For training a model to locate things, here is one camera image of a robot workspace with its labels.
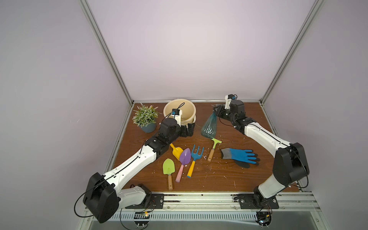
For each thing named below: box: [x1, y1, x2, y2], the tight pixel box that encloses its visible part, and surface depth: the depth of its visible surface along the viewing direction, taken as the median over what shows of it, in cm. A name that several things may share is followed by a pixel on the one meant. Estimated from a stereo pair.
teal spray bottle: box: [201, 109, 218, 139], surface depth 84 cm
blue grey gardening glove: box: [220, 147, 257, 165], surface depth 89 cm
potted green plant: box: [131, 102, 163, 134], surface depth 93 cm
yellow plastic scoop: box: [169, 142, 184, 161], surface depth 93 cm
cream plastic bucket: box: [163, 98, 197, 127], surface depth 96 cm
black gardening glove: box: [233, 153, 261, 169], surface depth 87 cm
